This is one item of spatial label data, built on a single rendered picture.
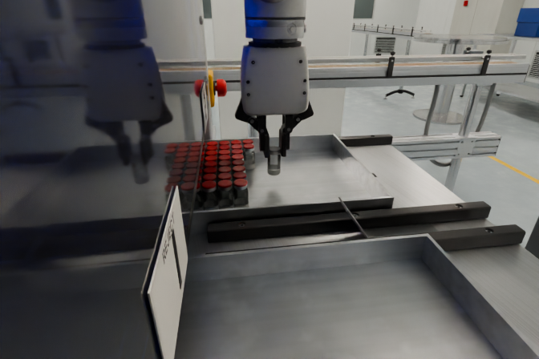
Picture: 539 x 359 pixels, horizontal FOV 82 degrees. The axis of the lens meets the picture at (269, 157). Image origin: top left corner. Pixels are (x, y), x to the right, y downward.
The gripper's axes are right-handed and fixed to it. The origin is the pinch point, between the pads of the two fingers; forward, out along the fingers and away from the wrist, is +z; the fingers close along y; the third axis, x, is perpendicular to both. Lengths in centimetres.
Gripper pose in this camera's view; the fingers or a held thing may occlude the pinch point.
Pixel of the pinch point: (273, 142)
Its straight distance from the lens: 50.6
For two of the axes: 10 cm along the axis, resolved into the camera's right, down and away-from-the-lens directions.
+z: 0.0, 9.1, 4.2
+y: -9.9, 0.6, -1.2
